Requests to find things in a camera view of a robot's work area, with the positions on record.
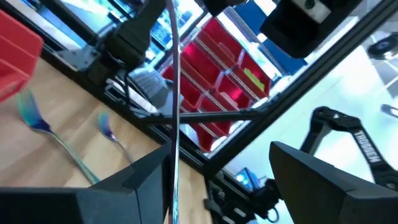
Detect red plastic bin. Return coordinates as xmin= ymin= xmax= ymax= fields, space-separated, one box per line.
xmin=0 ymin=8 xmax=45 ymax=103

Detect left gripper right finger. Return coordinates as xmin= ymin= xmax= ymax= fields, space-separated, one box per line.
xmin=269 ymin=141 xmax=398 ymax=224

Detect black laptop with keyboard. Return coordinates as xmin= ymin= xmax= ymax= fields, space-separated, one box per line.
xmin=128 ymin=67 xmax=178 ymax=118

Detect dark metal spoon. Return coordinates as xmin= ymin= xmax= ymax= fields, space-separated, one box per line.
xmin=164 ymin=0 xmax=183 ymax=224

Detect iridescent fork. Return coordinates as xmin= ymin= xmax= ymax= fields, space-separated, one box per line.
xmin=16 ymin=89 xmax=101 ymax=185
xmin=96 ymin=111 xmax=135 ymax=165

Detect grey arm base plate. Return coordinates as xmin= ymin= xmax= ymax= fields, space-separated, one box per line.
xmin=55 ymin=45 xmax=104 ymax=74

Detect blue storage bin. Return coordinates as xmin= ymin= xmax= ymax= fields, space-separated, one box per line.
xmin=264 ymin=37 xmax=309 ymax=76
xmin=232 ymin=0 xmax=266 ymax=35

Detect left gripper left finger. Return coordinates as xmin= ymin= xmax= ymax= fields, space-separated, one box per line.
xmin=0 ymin=142 xmax=175 ymax=224

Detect red bin storage shelf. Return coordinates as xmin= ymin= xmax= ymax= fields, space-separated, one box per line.
xmin=160 ymin=17 xmax=272 ymax=153

